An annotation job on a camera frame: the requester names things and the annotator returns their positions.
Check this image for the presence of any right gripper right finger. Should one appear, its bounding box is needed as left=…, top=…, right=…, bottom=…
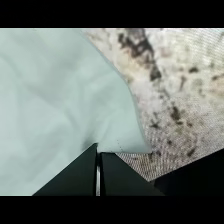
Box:
left=99, top=151, right=165, bottom=197

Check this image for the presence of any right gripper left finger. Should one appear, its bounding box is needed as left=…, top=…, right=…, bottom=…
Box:
left=32, top=142, right=99, bottom=197

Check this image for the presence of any pale mint green garment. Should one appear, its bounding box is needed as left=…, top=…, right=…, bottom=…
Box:
left=0, top=28, right=153, bottom=197

